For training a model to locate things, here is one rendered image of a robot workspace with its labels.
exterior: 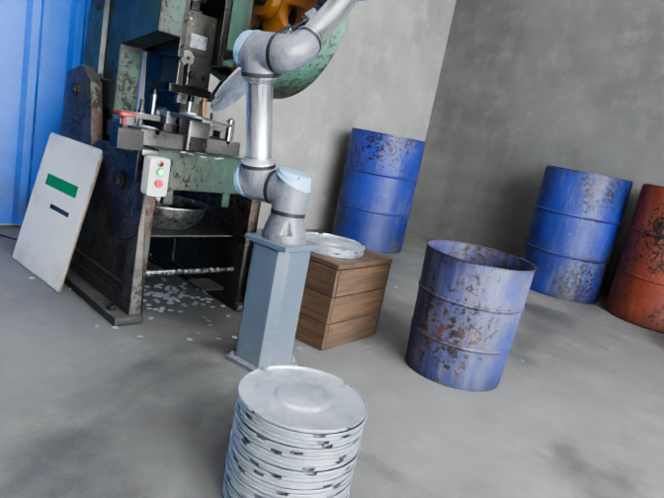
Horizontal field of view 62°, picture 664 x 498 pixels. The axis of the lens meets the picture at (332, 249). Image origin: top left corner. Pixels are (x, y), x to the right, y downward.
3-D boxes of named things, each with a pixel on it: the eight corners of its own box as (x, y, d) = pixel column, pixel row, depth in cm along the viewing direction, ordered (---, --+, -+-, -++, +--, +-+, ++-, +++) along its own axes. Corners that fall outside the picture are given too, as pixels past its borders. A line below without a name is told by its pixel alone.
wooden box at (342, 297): (375, 334, 244) (392, 259, 237) (321, 351, 214) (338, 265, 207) (308, 304, 267) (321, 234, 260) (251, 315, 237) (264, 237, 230)
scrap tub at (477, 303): (523, 381, 223) (555, 268, 214) (468, 404, 193) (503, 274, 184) (438, 341, 252) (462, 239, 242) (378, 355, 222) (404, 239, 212)
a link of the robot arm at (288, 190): (293, 215, 176) (301, 173, 173) (260, 206, 181) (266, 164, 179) (312, 213, 186) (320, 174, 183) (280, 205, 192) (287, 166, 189)
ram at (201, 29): (214, 92, 223) (225, 15, 217) (181, 84, 212) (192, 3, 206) (192, 88, 235) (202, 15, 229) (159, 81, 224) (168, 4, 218)
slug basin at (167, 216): (218, 233, 239) (222, 210, 237) (145, 233, 215) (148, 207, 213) (179, 214, 262) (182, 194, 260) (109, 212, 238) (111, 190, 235)
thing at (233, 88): (203, 123, 207) (201, 121, 207) (252, 92, 225) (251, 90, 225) (227, 73, 184) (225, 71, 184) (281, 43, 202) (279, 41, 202)
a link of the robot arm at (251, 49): (265, 209, 182) (269, 33, 160) (230, 199, 189) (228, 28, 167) (287, 200, 192) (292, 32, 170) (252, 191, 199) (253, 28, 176)
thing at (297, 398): (391, 412, 125) (392, 409, 125) (298, 449, 104) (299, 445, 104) (305, 360, 144) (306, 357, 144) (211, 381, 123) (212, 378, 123)
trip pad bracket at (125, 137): (139, 183, 198) (145, 127, 194) (113, 181, 191) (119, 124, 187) (131, 180, 202) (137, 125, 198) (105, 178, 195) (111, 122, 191)
